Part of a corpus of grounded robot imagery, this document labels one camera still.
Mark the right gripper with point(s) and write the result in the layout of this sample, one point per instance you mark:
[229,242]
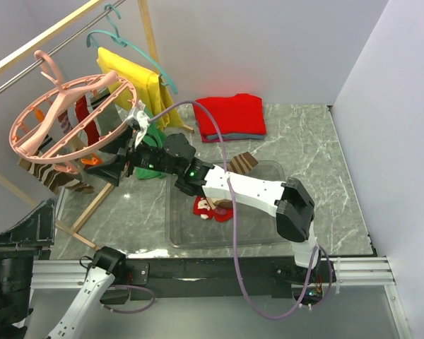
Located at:
[109,171]

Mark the teal plastic hanger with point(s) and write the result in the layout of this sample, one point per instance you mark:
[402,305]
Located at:
[122,42]

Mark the pink round clip hanger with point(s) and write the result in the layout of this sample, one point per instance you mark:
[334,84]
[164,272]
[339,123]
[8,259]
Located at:
[54,128]

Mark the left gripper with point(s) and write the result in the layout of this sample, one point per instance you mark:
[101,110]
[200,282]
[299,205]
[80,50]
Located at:
[35,232]

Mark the brown striped sock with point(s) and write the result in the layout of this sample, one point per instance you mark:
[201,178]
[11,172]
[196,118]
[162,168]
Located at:
[243,164]

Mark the purple striped beige sock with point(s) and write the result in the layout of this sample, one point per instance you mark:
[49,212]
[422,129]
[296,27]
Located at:
[65,123]

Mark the wooden clothes rack frame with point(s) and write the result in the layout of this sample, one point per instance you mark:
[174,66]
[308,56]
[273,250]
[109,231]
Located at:
[30,46]

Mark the grey folded shirt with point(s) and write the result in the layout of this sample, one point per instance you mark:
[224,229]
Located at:
[229,136]

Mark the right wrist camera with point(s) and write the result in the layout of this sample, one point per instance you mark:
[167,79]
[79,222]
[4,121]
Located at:
[138,120]

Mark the clear plastic tray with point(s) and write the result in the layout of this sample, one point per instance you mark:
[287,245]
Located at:
[184,229]

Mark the aluminium rail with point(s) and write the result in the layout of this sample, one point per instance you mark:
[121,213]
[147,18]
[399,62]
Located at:
[363,271]

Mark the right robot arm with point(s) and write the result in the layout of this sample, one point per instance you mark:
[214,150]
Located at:
[288,202]

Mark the yellow cloth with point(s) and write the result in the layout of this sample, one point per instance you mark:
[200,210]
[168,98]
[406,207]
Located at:
[147,85]

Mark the metal hanging rod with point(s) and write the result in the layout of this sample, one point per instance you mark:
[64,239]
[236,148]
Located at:
[68,48]

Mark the green cloth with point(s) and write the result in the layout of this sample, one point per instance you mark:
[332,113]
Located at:
[149,140]

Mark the red folded shirt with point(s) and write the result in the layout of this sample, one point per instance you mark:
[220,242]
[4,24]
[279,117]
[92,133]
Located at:
[241,113]

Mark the red christmas sock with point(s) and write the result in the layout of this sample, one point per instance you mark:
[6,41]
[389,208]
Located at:
[206,210]

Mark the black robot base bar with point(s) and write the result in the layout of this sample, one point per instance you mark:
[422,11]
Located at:
[271,276]

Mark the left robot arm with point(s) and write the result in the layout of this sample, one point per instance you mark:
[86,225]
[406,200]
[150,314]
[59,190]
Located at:
[40,298]

